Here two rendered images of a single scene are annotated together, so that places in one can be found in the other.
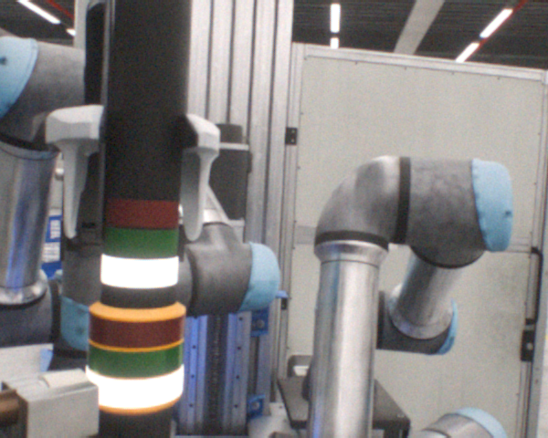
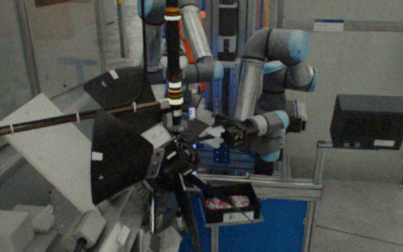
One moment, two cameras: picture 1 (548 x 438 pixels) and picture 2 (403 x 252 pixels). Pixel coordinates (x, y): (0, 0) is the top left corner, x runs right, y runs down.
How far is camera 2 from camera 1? 96 cm
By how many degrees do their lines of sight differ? 27
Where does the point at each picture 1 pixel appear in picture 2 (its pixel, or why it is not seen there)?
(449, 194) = (281, 45)
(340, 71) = not seen: outside the picture
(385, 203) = (260, 46)
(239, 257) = (211, 67)
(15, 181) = (150, 34)
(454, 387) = not seen: hidden behind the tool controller
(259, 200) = (244, 25)
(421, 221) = (272, 52)
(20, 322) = (155, 77)
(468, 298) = (384, 59)
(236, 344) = (232, 85)
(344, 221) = (247, 52)
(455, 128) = not seen: outside the picture
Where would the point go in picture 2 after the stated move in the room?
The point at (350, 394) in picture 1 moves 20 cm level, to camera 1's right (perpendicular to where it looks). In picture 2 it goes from (245, 104) to (297, 110)
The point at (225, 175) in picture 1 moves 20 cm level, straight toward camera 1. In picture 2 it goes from (226, 18) to (219, 25)
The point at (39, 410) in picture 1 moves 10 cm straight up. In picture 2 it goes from (162, 103) to (160, 71)
